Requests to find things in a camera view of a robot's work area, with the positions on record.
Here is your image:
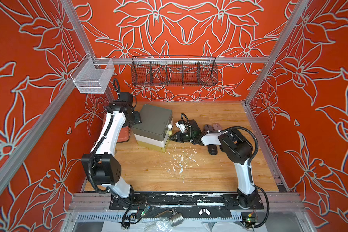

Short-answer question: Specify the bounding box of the black wire wall basket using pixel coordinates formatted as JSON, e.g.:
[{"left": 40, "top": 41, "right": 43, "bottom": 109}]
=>
[{"left": 131, "top": 55, "right": 218, "bottom": 87}]

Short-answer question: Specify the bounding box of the red plastic tool case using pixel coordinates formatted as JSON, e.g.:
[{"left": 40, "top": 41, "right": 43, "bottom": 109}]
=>
[{"left": 117, "top": 126, "right": 131, "bottom": 143}]

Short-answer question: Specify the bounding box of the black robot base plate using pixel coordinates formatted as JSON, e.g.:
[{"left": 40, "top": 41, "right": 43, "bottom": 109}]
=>
[{"left": 108, "top": 191, "right": 268, "bottom": 222}]

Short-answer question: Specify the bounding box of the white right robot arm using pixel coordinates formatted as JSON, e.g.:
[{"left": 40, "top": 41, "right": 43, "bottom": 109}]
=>
[{"left": 169, "top": 113, "right": 259, "bottom": 209}]

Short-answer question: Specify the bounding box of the grey black computer mouse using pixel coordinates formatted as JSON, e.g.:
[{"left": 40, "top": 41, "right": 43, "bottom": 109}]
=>
[{"left": 204, "top": 124, "right": 214, "bottom": 131}]

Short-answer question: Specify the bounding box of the white mesh wall basket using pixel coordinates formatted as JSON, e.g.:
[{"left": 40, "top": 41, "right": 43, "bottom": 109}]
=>
[{"left": 71, "top": 53, "right": 115, "bottom": 94}]

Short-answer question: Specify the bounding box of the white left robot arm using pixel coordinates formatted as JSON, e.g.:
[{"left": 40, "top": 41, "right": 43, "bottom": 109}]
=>
[{"left": 81, "top": 79, "right": 141, "bottom": 205}]

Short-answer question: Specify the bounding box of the white pink computer mouse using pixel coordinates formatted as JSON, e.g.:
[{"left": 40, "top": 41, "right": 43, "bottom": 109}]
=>
[{"left": 212, "top": 123, "right": 222, "bottom": 131}]

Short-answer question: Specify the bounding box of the metal cylindrical fitting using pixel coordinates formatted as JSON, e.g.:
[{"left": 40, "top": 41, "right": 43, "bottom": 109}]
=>
[{"left": 169, "top": 213, "right": 184, "bottom": 227}]

